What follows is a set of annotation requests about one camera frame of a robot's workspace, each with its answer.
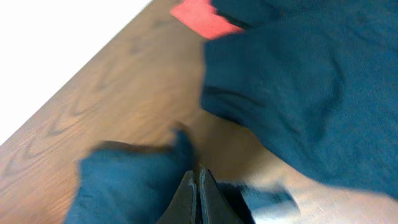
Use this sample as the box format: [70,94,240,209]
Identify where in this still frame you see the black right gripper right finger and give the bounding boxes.
[199,166,246,224]

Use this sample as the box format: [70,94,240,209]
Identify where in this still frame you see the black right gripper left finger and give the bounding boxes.
[157,170,197,224]

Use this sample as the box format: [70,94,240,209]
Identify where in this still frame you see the navy blue shorts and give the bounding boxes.
[66,18,397,223]

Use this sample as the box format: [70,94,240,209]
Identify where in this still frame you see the red cloth garment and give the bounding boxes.
[170,0,243,40]

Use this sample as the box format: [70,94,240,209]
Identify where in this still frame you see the dark navy garment pile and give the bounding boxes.
[211,0,397,26]

